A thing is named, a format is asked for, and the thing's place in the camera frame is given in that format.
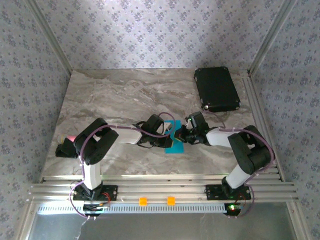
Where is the blue paper sheet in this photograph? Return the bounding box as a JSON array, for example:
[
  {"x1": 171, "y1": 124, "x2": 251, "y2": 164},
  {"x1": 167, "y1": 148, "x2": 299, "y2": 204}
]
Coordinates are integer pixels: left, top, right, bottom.
[{"x1": 162, "y1": 119, "x2": 185, "y2": 155}]

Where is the black case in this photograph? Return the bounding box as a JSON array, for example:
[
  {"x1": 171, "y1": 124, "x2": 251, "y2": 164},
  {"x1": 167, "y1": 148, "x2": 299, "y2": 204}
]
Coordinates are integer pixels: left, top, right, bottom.
[{"x1": 194, "y1": 66, "x2": 241, "y2": 113}]

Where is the right controller board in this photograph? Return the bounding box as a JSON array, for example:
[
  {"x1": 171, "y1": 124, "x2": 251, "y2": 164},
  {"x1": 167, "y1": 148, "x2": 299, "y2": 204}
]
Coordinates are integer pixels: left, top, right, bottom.
[{"x1": 224, "y1": 202, "x2": 242, "y2": 217}]

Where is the controller board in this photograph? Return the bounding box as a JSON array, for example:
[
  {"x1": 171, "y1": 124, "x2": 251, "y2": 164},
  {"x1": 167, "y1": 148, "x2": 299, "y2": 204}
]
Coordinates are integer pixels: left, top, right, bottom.
[
  {"x1": 224, "y1": 202, "x2": 242, "y2": 217},
  {"x1": 83, "y1": 203, "x2": 106, "y2": 217}
]

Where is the black holder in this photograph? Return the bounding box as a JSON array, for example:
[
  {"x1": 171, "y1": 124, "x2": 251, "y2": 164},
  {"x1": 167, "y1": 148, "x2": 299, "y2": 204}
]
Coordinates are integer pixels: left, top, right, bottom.
[{"x1": 55, "y1": 138, "x2": 79, "y2": 158}]

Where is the left controller board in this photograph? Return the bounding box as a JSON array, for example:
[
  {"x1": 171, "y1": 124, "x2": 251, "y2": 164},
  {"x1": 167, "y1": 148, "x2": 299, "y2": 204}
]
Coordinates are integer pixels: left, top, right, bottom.
[{"x1": 83, "y1": 203, "x2": 106, "y2": 217}]

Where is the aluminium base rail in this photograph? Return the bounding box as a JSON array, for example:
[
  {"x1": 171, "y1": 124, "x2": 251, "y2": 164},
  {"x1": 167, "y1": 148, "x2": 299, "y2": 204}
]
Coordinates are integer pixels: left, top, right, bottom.
[{"x1": 27, "y1": 174, "x2": 300, "y2": 204}]

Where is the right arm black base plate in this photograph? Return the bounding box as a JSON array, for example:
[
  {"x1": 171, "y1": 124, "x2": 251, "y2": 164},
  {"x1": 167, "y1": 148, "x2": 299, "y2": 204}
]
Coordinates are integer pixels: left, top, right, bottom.
[{"x1": 205, "y1": 184, "x2": 252, "y2": 201}]

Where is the grey slotted cable duct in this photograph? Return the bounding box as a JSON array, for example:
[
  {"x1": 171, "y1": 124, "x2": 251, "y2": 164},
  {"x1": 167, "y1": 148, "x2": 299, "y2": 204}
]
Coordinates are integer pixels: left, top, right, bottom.
[{"x1": 37, "y1": 203, "x2": 228, "y2": 215}]

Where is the aluminium side rail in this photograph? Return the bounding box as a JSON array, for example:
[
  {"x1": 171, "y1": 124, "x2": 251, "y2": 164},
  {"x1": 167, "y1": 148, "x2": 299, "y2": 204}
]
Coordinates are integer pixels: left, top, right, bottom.
[{"x1": 241, "y1": 70, "x2": 286, "y2": 182}]

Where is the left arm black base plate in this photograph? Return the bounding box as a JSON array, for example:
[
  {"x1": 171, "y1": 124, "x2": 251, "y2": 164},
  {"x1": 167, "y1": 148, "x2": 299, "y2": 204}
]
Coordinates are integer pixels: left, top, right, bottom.
[{"x1": 72, "y1": 184, "x2": 118, "y2": 202}]

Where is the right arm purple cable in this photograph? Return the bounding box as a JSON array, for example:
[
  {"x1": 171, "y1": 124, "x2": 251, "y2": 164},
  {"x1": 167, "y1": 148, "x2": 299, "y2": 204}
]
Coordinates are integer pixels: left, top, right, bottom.
[{"x1": 202, "y1": 109, "x2": 276, "y2": 219}]

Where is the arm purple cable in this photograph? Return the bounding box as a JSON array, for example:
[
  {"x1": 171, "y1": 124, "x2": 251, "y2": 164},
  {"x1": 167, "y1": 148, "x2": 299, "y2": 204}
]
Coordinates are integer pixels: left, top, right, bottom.
[
  {"x1": 68, "y1": 111, "x2": 177, "y2": 220},
  {"x1": 202, "y1": 109, "x2": 276, "y2": 219}
]

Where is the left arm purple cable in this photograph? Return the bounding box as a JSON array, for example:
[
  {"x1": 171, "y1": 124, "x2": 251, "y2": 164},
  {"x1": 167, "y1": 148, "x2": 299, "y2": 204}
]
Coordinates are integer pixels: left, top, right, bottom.
[{"x1": 68, "y1": 111, "x2": 177, "y2": 220}]

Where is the aluminium corner post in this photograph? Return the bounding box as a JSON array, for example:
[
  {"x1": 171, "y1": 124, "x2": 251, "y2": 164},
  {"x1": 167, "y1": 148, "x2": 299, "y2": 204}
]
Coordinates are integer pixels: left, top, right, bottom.
[
  {"x1": 248, "y1": 0, "x2": 297, "y2": 73},
  {"x1": 24, "y1": 0, "x2": 73, "y2": 73}
]

